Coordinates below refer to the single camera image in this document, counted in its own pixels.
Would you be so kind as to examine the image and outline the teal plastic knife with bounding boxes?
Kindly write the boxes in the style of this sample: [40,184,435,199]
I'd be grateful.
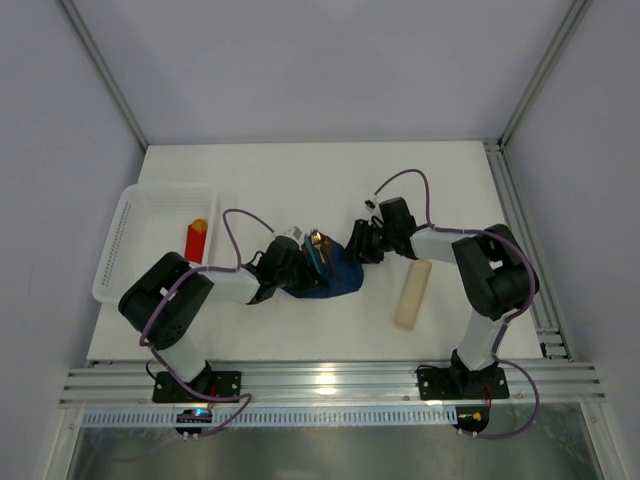
[303,235,326,275]

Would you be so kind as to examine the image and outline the gold fork green handle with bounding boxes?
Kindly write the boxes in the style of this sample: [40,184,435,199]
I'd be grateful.
[309,229,328,264]

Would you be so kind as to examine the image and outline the blue paper napkin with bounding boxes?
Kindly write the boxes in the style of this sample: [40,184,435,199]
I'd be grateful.
[283,239,364,299]

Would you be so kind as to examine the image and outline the brown wooden spoon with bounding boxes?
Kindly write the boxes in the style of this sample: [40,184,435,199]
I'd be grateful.
[320,236,338,278]

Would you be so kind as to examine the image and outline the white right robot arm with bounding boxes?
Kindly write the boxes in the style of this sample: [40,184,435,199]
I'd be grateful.
[345,197,539,401]

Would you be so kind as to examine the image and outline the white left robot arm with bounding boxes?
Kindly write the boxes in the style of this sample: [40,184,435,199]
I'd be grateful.
[118,235,326,402]

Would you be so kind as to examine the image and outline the beige cutlery tray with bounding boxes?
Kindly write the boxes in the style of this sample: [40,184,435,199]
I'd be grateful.
[394,260,432,331]

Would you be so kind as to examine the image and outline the red bottle orange cap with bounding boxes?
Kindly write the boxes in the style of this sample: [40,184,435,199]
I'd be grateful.
[184,218,208,264]

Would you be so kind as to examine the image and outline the white plastic basket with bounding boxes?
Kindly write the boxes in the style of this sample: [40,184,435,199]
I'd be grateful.
[92,182,218,304]

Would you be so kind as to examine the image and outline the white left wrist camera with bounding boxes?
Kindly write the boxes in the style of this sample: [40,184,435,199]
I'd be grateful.
[281,226,304,243]

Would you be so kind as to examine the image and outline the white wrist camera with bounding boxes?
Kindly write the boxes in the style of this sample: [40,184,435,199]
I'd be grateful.
[364,195,382,221]
[281,226,304,243]

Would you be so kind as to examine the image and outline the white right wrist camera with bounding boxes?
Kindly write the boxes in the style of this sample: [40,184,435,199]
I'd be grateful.
[364,195,382,221]

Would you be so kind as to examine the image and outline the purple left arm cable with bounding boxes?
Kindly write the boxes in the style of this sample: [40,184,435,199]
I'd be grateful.
[138,207,279,439]

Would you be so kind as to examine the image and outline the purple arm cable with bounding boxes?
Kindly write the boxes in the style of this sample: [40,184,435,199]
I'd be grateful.
[372,168,542,439]
[138,207,279,439]

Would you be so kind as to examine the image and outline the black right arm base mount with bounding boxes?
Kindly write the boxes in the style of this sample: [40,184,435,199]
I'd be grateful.
[416,365,510,400]

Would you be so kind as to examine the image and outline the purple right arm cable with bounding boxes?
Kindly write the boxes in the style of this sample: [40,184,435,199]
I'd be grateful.
[372,168,542,439]

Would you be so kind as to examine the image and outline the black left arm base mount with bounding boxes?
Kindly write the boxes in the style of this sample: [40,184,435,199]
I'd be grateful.
[152,370,242,404]

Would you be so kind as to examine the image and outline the white slotted cable duct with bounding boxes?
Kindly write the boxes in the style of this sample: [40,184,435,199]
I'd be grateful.
[80,404,458,428]

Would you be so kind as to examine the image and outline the aluminium side rail right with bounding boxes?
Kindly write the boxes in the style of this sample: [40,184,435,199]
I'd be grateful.
[483,140,573,362]

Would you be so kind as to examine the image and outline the aluminium table edge rail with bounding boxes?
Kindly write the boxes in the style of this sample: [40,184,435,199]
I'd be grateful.
[59,359,606,408]

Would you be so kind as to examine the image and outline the aluminium frame post right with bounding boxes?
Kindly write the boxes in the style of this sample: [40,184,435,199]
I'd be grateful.
[497,0,593,150]

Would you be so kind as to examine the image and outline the aluminium frame post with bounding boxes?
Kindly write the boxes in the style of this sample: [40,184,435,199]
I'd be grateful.
[55,0,149,153]
[497,0,593,150]

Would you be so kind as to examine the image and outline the aluminium frame post left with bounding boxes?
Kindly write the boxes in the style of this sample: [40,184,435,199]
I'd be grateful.
[55,0,149,153]

